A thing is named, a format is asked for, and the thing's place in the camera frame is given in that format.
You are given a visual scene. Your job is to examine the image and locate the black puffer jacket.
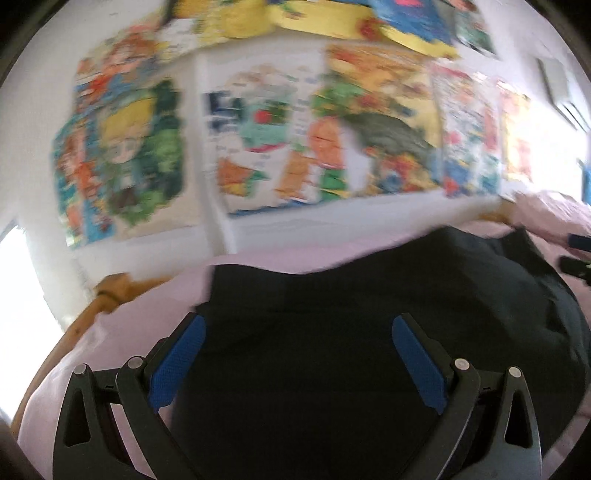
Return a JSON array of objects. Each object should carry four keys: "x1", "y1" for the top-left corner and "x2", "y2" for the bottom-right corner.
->
[{"x1": 170, "y1": 227, "x2": 590, "y2": 479}]

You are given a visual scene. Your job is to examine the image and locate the pink bed sheet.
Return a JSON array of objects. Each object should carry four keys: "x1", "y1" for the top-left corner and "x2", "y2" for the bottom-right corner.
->
[{"x1": 17, "y1": 192, "x2": 590, "y2": 479}]

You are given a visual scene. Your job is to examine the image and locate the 2024 dragon drawing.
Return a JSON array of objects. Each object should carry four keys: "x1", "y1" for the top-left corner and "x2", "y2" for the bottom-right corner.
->
[{"x1": 431, "y1": 63, "x2": 502, "y2": 198}]

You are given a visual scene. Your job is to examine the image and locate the black hill flower drawing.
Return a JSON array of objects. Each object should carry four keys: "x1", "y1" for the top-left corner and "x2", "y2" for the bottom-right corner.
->
[{"x1": 312, "y1": 43, "x2": 442, "y2": 197}]

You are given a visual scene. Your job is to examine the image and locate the blue yellow jellyfish drawing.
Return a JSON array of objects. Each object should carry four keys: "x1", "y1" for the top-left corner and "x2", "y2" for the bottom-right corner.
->
[{"x1": 266, "y1": 1, "x2": 459, "y2": 60}]

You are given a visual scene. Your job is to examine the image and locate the anime character drawing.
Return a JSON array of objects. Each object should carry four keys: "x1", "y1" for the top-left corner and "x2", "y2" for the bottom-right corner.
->
[{"x1": 98, "y1": 77, "x2": 200, "y2": 239}]

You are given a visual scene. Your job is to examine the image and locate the fruit juice drawing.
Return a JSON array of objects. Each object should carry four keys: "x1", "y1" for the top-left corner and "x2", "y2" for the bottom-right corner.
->
[{"x1": 204, "y1": 60, "x2": 349, "y2": 216}]

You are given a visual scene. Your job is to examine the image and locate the wooden bed frame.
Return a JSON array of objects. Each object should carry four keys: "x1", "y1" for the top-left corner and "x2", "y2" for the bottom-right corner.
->
[{"x1": 10, "y1": 273, "x2": 172, "y2": 439}]

